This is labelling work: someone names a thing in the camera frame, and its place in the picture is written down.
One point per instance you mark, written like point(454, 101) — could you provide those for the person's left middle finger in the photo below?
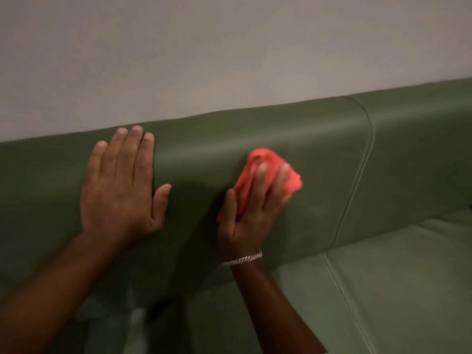
point(128, 152)

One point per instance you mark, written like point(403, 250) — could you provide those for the person's right hand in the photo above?
point(247, 224)

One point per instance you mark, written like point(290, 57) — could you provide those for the person's right middle finger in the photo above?
point(278, 184)

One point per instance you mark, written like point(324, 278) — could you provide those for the person's left hand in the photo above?
point(118, 195)

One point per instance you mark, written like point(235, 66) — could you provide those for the person's left little finger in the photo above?
point(95, 160)

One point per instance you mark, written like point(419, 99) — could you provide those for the red cleaning cloth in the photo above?
point(267, 173)

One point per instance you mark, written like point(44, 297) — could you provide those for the person's left thumb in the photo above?
point(161, 204)

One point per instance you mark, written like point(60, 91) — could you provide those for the person's left forearm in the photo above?
point(40, 294)

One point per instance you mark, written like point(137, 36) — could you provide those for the person's right thumb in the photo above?
point(230, 210)

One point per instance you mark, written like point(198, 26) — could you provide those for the green leather sofa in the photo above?
point(295, 202)

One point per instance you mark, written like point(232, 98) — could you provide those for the person's right forearm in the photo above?
point(273, 309)

